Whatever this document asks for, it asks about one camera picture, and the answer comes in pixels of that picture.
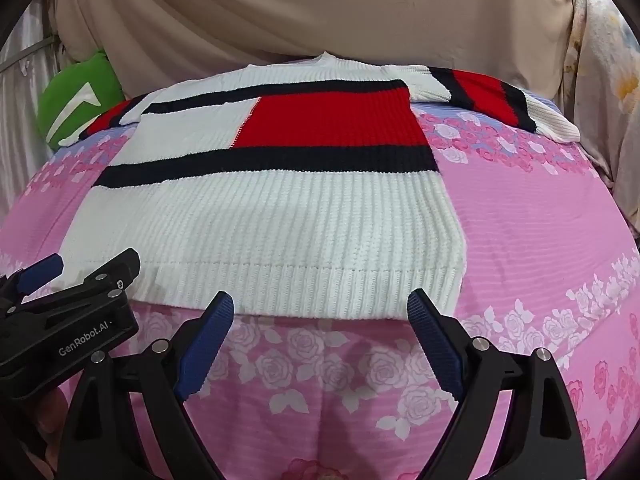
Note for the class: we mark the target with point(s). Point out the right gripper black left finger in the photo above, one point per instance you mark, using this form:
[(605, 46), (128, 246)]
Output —
[(101, 439)]

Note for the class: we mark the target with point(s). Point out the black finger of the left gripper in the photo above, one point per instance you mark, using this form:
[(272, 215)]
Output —
[(117, 273), (23, 282)]

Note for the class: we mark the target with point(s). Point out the white red navy knit sweater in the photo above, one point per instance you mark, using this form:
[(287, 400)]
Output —
[(304, 189)]

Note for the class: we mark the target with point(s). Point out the person left hand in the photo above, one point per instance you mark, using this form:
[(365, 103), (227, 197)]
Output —
[(51, 415)]

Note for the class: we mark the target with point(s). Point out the pink floral bed sheet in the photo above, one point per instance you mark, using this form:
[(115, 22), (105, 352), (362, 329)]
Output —
[(549, 263)]

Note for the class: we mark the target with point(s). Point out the silver satin curtain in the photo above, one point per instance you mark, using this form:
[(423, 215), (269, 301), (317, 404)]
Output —
[(28, 63)]

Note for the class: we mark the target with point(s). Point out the beige curtain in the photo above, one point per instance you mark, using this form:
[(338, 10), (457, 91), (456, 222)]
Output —
[(154, 43)]

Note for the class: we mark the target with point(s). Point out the floral cream curtain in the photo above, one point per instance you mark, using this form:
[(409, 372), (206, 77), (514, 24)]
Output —
[(600, 94)]

